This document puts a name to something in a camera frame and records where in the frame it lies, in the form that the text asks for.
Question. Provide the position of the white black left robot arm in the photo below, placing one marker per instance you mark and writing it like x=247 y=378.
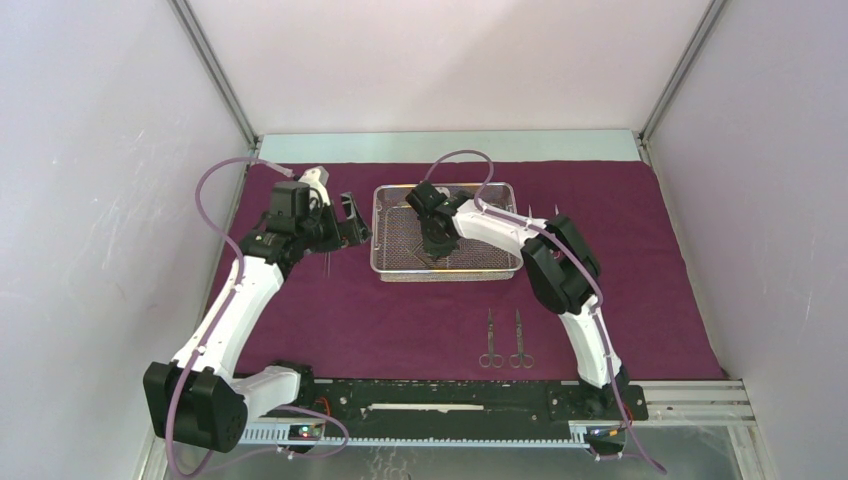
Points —
x=196 y=398

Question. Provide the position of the grey cable duct strip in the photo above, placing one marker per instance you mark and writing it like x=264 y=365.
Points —
x=286 y=434

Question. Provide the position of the right corner aluminium post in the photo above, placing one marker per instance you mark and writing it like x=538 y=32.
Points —
x=698 y=40

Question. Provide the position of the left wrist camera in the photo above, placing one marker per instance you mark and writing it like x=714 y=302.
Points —
x=294 y=201

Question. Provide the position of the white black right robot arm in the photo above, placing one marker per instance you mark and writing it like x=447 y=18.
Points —
x=562 y=271

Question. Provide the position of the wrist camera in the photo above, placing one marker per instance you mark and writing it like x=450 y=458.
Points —
x=425 y=199
x=294 y=201

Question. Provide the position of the aluminium frame rail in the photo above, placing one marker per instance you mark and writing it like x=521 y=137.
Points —
x=713 y=402

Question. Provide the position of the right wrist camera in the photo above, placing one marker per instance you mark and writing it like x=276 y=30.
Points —
x=425 y=199

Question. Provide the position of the steel instrument tray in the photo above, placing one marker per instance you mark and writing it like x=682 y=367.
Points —
x=401 y=253

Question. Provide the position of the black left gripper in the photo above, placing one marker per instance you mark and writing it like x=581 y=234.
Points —
x=343 y=234

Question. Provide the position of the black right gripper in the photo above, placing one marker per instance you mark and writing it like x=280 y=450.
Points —
x=433 y=249

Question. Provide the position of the maroon surgical wrap cloth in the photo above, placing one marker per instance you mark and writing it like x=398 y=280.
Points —
x=354 y=325

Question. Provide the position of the left corner aluminium post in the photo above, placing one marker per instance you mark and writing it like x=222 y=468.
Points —
x=190 y=22

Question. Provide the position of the corner aluminium post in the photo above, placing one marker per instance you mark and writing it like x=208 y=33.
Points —
x=698 y=40
x=190 y=22

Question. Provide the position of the steel tweezers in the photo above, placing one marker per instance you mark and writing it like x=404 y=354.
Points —
x=420 y=255

